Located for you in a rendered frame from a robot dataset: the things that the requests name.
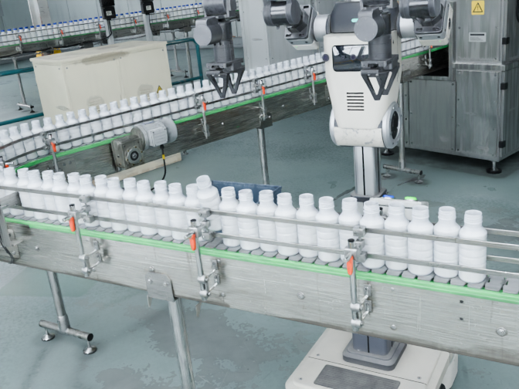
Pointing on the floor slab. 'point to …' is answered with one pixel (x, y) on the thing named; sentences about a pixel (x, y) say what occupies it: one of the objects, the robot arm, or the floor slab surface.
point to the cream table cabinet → (103, 82)
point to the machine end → (470, 87)
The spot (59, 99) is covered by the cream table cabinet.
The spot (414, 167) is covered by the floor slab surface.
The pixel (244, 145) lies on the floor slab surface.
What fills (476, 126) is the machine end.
